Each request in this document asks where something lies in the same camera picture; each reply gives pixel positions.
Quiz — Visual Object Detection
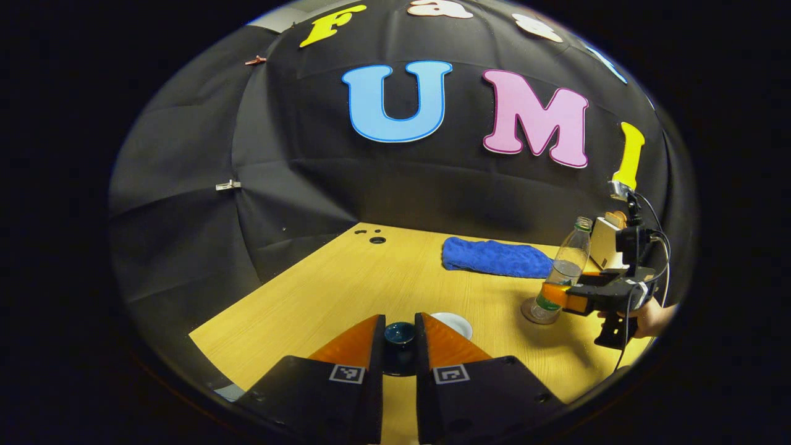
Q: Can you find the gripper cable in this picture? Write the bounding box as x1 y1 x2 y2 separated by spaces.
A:
618 192 672 371

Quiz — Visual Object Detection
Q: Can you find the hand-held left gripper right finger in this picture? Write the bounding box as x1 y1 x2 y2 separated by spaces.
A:
414 312 564 444

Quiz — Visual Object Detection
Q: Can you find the white toaster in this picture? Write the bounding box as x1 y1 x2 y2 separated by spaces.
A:
589 216 625 271

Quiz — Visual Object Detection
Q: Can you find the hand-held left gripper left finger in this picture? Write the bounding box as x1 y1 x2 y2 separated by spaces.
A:
238 314 386 444

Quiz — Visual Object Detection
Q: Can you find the round brown coaster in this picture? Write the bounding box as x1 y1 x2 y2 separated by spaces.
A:
520 297 562 326

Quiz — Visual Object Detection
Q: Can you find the blue towel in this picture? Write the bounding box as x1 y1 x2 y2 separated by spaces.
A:
442 237 555 279

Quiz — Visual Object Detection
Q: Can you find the clear plastic water bottle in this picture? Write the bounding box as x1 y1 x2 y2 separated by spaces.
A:
530 216 593 325

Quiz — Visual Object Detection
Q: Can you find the dark teal teacup lid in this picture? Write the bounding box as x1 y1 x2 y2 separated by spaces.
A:
384 321 417 376

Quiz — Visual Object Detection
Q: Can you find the teal teacup with white inside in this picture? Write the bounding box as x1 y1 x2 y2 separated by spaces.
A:
431 312 474 341

